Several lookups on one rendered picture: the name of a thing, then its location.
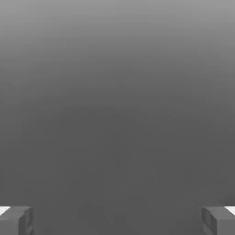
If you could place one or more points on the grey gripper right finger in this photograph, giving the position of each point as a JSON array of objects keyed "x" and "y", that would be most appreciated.
[{"x": 220, "y": 220}]

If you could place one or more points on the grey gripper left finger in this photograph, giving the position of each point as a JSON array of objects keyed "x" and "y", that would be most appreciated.
[{"x": 14, "y": 220}]

